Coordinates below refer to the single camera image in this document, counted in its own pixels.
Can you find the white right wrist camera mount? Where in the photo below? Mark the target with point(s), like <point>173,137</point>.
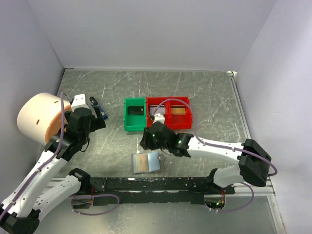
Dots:
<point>159,118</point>

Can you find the white drum with orange lid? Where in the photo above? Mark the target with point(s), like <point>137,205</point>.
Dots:
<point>40,118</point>

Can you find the green plastic bin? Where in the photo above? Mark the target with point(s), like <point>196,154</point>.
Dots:
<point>134,122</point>

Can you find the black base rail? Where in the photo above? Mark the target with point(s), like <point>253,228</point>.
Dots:
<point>126,190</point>

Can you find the white silver card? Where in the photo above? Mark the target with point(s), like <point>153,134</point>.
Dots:
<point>154,109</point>

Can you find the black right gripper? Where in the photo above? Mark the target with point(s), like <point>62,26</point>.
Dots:
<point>146,142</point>

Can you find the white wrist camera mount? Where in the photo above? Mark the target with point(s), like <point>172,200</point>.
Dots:
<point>159,118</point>
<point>79,101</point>

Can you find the red middle plastic bin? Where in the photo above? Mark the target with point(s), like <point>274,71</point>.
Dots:
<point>157,101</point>

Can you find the grey card holder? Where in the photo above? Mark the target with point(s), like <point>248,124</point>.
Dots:
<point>155,162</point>

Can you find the red plastic bin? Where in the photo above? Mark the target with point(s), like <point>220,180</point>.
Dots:
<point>157,101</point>
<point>180,121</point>

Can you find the red right plastic bin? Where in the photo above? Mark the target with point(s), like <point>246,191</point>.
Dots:
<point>180,121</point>

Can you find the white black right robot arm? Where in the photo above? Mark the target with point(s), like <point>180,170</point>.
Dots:
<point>249,162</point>

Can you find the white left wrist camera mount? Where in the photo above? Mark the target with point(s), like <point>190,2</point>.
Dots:
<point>79,101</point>

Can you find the gold card in holder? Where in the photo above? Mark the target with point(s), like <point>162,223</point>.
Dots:
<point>141,163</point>

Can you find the blue stapler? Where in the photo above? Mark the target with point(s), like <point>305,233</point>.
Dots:
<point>98,107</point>

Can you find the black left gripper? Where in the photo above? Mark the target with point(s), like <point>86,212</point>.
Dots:
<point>98,122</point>

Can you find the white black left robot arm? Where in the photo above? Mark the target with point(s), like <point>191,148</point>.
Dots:
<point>22,211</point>

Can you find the dark card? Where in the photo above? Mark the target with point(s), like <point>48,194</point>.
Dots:
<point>135,110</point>

